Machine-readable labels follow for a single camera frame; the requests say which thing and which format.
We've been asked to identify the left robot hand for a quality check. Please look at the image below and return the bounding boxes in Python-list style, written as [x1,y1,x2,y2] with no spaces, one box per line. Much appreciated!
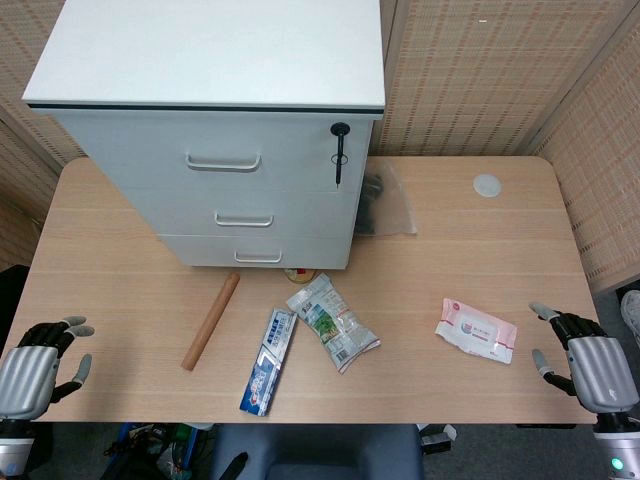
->
[0,314,96,421]

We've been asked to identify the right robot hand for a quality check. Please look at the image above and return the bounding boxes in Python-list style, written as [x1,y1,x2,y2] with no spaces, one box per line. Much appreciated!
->
[528,301,640,429]

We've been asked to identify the tall white drawer front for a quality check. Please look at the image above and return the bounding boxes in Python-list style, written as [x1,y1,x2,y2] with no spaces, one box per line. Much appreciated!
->
[53,110,374,194]

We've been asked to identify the black key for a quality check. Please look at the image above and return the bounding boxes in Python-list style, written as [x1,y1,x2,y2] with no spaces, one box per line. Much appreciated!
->
[329,122,351,190]

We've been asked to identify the white three-drawer cabinet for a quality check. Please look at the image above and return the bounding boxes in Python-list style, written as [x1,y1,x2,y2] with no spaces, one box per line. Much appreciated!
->
[22,0,387,270]

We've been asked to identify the white shoe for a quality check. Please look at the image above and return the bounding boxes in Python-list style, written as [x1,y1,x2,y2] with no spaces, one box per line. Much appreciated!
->
[619,289,640,347]

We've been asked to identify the black bulky object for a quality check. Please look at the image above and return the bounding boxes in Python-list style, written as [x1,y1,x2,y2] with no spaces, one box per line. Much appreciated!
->
[0,264,32,347]

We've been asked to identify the pink wet wipes pack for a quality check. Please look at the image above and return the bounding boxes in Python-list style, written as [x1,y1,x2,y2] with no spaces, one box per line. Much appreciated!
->
[433,297,519,366]

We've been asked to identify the wooden rolling pin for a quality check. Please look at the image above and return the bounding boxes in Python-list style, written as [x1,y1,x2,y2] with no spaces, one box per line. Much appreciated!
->
[180,272,242,373]

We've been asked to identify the bamboo woven partition screen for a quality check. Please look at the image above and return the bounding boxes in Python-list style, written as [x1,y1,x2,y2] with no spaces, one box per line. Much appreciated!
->
[0,0,86,271]
[529,0,640,294]
[369,0,609,157]

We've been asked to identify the white round table cap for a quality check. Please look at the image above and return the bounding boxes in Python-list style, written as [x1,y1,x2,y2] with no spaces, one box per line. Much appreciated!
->
[472,172,503,199]

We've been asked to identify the blue Crest toothpaste box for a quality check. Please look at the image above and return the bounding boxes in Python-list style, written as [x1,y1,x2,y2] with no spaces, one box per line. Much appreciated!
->
[239,306,299,417]

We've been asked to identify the clear plastic bag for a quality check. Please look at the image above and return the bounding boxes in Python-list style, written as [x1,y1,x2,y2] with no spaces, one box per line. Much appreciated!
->
[353,162,419,237]

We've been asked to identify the silver snack bag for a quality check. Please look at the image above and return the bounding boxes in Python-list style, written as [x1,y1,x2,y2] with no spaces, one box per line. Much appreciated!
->
[285,272,382,375]

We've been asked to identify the black plastic parts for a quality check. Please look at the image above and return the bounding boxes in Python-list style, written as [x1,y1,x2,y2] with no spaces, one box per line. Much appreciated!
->
[354,169,384,235]

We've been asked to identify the tangled cables and wires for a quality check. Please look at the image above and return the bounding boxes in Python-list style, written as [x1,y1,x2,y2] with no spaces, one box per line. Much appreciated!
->
[102,423,216,480]

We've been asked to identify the wide silver drawer handle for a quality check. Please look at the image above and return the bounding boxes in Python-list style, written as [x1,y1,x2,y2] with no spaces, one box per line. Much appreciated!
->
[185,151,263,174]

